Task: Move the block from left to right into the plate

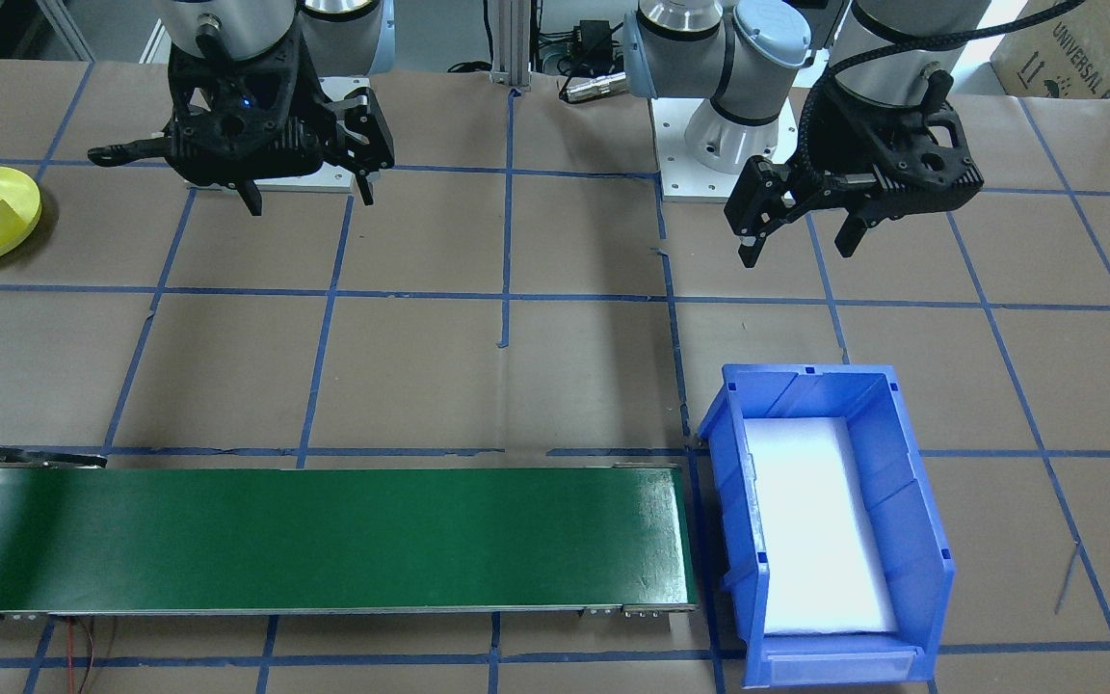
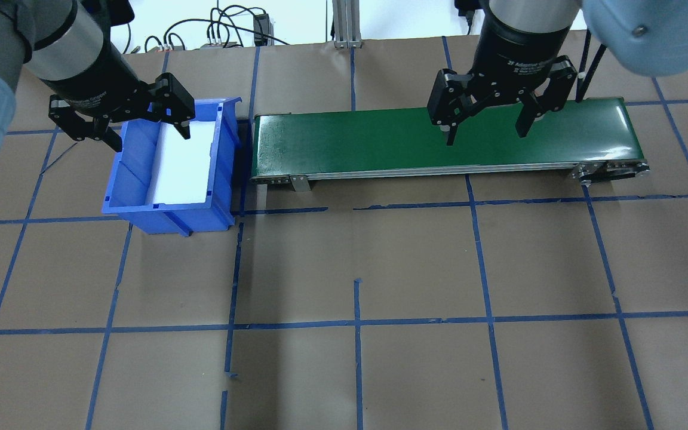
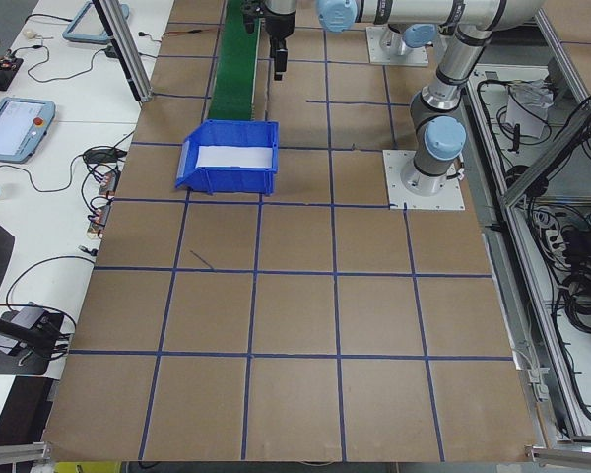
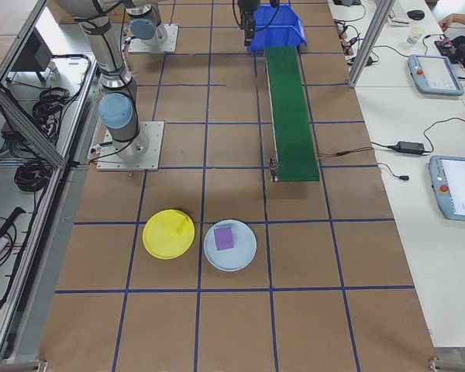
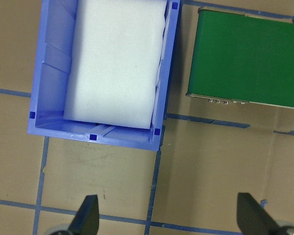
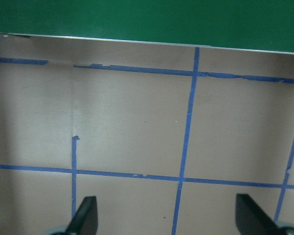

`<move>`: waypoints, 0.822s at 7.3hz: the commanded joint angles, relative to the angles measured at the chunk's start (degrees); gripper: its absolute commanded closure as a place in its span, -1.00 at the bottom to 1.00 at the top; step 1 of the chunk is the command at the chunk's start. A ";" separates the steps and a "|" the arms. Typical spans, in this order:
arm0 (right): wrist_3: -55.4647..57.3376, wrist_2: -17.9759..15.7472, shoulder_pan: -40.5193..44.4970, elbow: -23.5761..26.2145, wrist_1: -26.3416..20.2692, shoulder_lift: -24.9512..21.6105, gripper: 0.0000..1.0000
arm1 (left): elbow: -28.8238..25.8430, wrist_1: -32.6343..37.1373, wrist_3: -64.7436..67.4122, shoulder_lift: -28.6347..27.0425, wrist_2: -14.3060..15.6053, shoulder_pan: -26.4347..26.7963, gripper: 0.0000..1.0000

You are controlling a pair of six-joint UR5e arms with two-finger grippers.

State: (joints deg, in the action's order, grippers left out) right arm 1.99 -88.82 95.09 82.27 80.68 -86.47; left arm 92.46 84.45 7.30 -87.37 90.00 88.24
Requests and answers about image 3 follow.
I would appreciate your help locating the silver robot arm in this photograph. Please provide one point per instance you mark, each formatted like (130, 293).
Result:
(418, 35)
(443, 74)

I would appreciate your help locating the green conveyor belt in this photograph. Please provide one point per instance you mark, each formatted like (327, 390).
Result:
(234, 64)

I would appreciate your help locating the white foam sheet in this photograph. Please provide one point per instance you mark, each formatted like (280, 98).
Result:
(234, 156)

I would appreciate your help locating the blue plastic storage bin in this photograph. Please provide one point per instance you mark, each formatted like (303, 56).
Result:
(226, 182)

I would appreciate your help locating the light blue teach pendant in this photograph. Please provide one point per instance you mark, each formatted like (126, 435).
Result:
(86, 24)

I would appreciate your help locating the black desk power adapter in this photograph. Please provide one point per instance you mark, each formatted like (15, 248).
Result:
(101, 155)

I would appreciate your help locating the small circuit board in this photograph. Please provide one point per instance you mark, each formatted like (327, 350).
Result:
(110, 182)
(100, 218)

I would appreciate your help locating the white side desk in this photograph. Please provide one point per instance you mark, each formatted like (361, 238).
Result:
(54, 113)

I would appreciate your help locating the small white round object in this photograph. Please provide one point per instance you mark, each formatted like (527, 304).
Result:
(30, 34)

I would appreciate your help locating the white paper bag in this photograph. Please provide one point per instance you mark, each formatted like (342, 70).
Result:
(527, 113)

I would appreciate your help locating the teach pendant with lit screen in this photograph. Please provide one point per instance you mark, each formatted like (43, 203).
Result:
(10, 130)

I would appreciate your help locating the black box with circuit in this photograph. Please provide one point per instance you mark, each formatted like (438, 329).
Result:
(0, 74)

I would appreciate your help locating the white power strip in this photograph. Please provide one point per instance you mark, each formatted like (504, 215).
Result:
(546, 231)

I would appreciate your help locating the black power plug adapter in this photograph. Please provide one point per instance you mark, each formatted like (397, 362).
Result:
(581, 241)

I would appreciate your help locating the small gray device box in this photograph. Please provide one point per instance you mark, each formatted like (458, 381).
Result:
(28, 317)

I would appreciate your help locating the yellow object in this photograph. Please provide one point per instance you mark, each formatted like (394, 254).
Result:
(88, 467)

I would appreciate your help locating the aluminium profile bar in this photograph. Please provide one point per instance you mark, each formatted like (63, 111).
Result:
(15, 452)
(571, 455)

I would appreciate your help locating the white square base plate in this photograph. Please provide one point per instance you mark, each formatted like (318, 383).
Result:
(448, 199)
(374, 49)

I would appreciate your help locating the aluminium profile post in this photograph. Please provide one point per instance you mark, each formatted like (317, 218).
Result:
(128, 59)

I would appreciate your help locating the V-shaped metal bar frame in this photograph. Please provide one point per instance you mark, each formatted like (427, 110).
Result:
(546, 165)

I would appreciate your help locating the black stand base plate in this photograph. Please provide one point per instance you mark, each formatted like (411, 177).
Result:
(10, 364)

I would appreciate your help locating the gray metal bracket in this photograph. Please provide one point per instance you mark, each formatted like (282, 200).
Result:
(536, 384)

